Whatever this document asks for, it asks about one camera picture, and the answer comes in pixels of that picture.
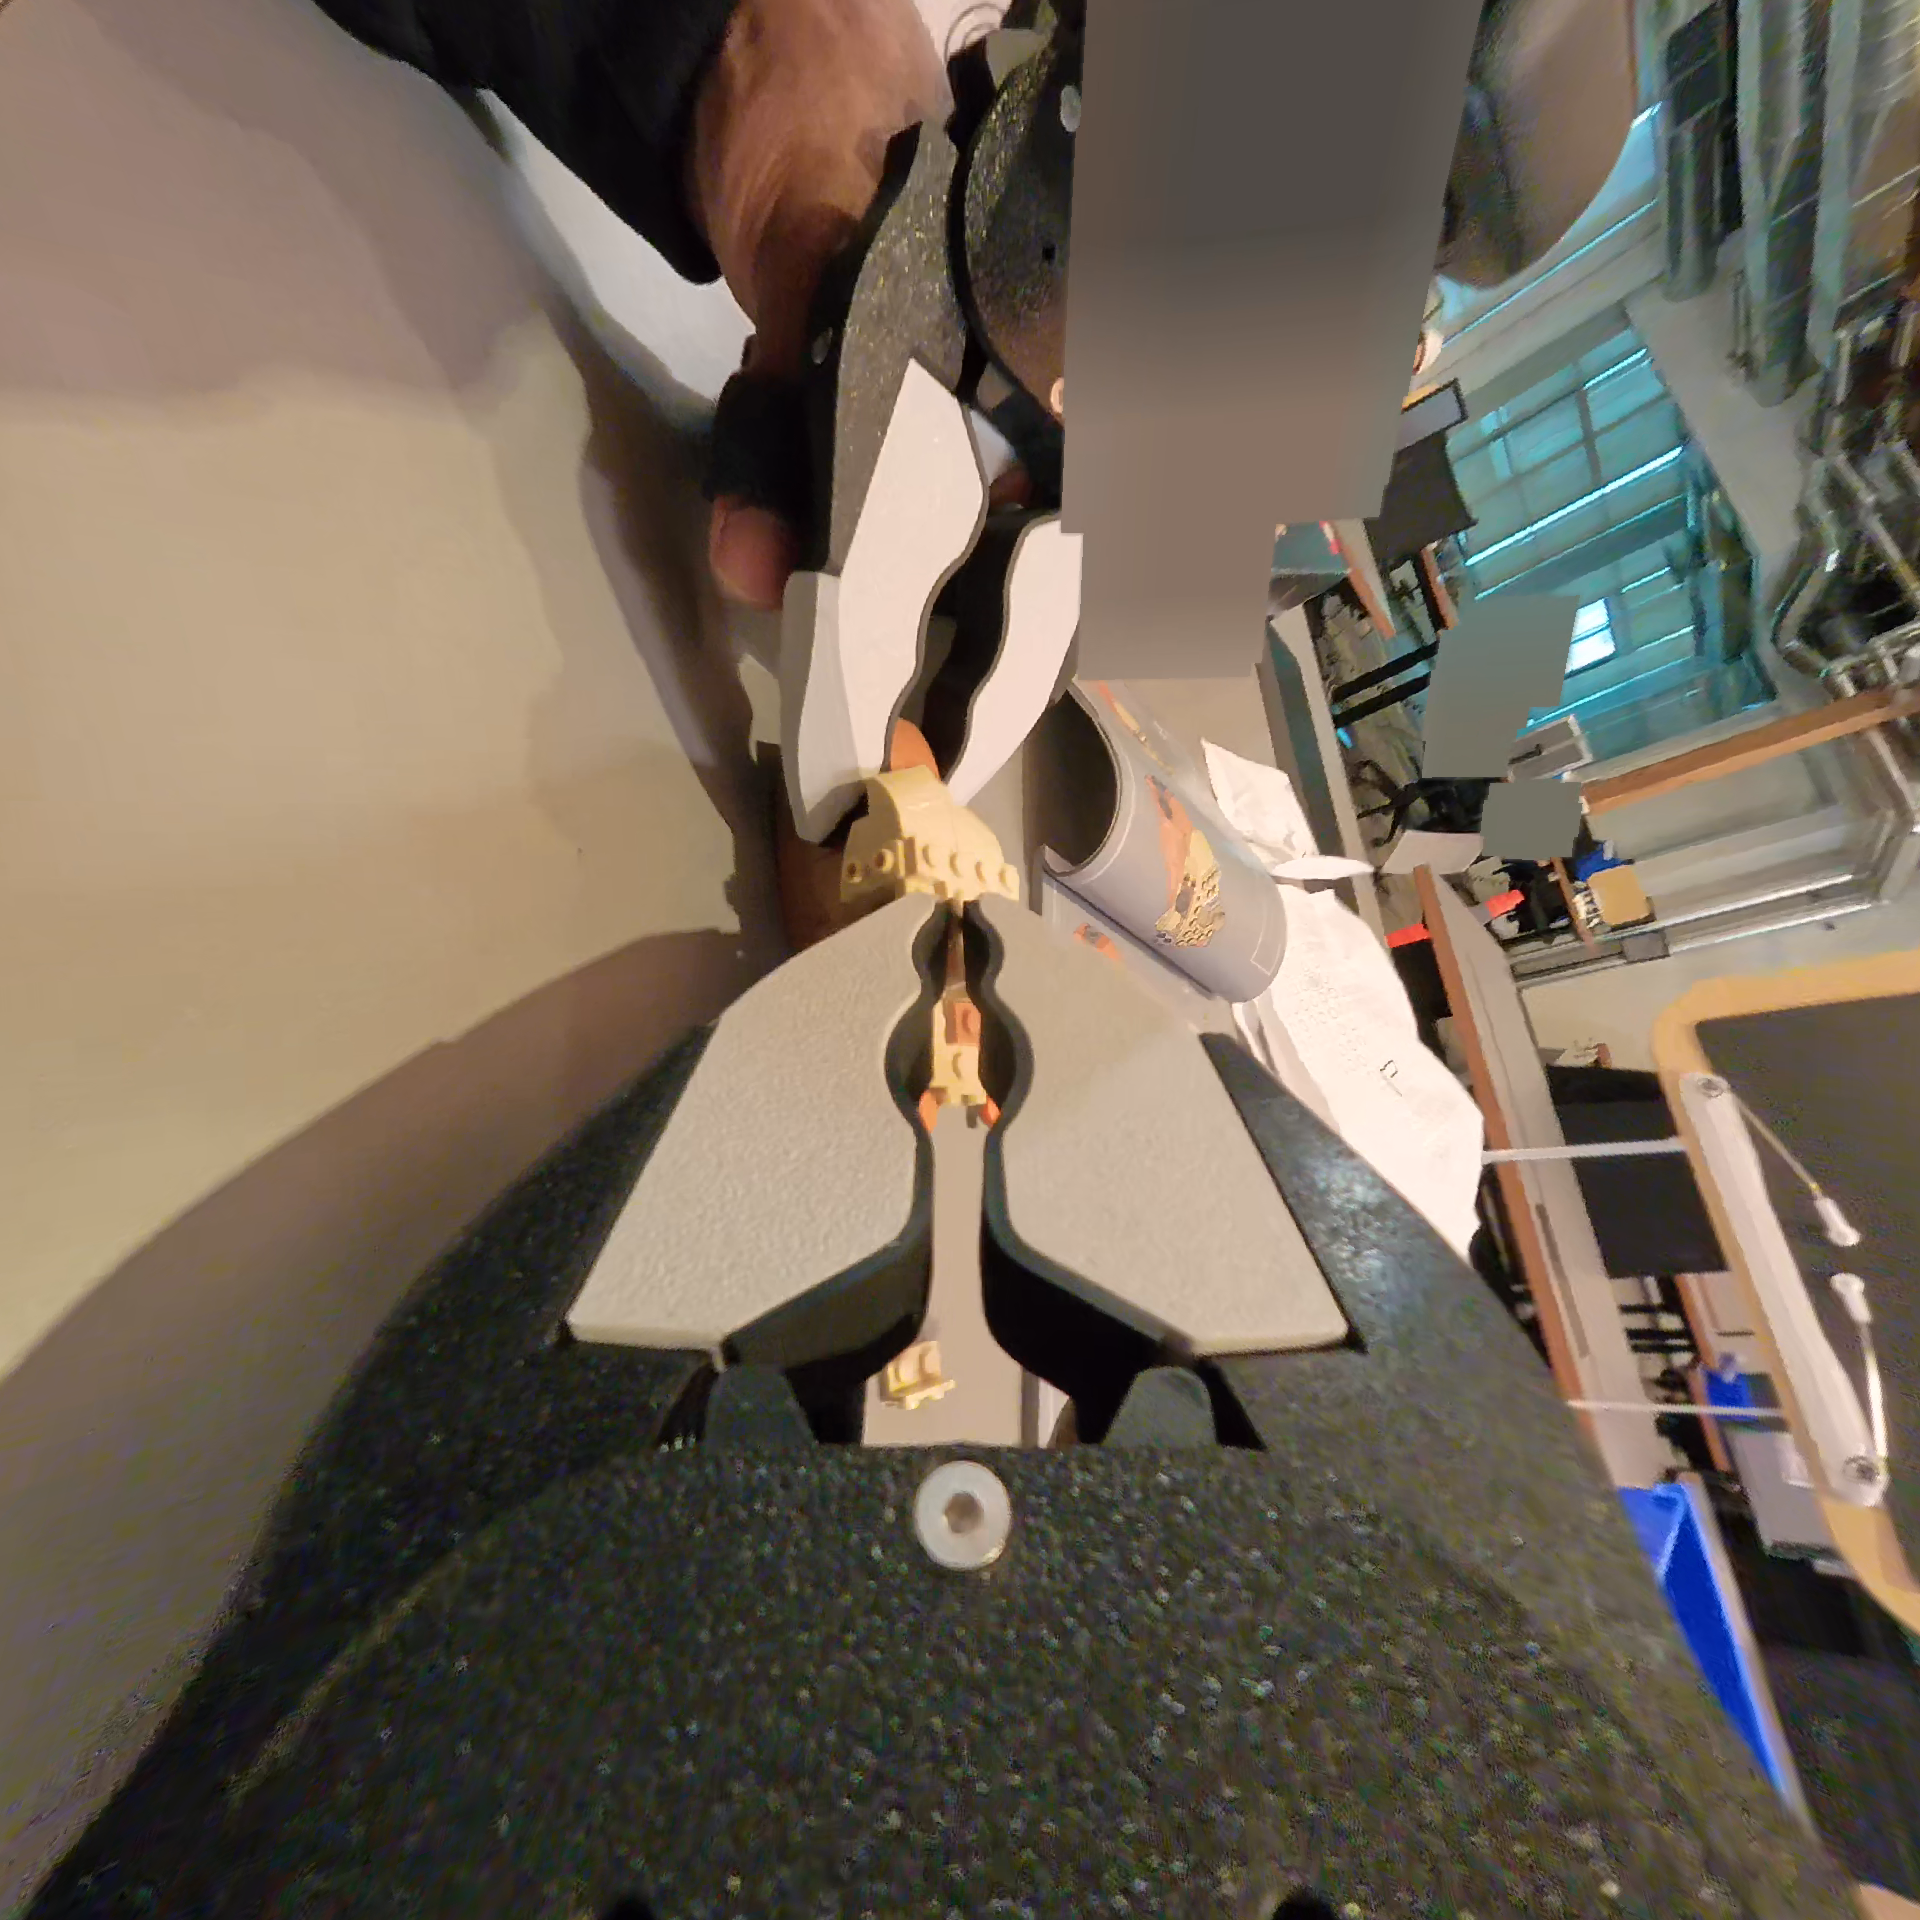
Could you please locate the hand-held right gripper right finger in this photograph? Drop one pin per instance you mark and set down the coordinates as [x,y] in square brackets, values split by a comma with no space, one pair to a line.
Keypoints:
[1171,1184]

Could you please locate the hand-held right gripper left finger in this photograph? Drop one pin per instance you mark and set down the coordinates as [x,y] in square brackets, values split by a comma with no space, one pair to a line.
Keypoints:
[750,1170]

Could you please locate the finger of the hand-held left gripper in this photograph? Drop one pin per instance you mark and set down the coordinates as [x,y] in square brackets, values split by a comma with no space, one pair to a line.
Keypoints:
[870,600]
[1034,645]

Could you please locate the tan brick vehicle model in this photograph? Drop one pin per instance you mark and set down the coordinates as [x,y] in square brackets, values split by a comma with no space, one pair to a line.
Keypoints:
[915,848]

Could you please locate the small tan brick plate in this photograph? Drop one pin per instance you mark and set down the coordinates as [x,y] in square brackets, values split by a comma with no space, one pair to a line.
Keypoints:
[918,1377]

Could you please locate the person's left forearm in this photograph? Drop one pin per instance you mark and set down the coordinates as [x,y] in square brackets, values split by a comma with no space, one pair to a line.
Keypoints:
[571,90]

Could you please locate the grey desk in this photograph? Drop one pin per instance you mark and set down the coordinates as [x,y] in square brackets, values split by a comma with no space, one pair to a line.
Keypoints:
[300,750]

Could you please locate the person's left hand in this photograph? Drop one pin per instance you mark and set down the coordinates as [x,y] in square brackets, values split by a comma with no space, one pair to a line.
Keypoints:
[811,150]

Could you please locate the white paper bag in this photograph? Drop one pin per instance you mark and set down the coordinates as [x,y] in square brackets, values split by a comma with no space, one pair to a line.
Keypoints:
[1350,991]

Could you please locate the grey instruction booklet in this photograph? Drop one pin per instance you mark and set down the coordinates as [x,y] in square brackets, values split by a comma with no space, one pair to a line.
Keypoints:
[1171,884]

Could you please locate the wood-edged long table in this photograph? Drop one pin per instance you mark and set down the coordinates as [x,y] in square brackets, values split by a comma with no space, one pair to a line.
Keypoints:
[1515,1080]

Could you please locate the blue plastic bin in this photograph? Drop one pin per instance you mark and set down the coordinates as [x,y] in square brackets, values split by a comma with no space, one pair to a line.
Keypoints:
[1695,1590]

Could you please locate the wood-rimmed black panel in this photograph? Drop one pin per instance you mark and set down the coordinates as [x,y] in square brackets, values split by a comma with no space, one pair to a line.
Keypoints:
[1831,1080]

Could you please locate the metal ceiling pipes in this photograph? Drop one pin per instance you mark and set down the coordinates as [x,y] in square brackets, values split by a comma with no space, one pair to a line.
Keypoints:
[1800,375]

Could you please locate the large window wall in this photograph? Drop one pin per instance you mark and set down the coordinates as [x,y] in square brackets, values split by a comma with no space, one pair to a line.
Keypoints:
[1591,480]

